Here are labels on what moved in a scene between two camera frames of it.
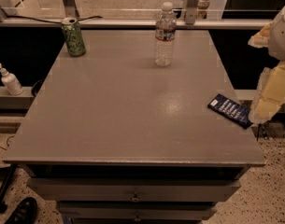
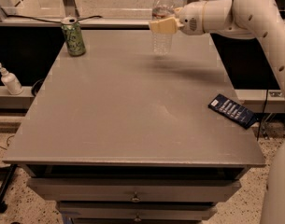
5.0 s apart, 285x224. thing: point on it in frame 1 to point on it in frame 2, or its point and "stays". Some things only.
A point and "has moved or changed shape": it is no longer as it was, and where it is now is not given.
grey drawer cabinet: [112, 137] stays
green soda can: [73, 35] stays
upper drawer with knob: [135, 189] stays
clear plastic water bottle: [165, 32] has moved or changed shape
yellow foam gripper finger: [261, 39] to [178, 10]
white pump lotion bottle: [10, 81] stays
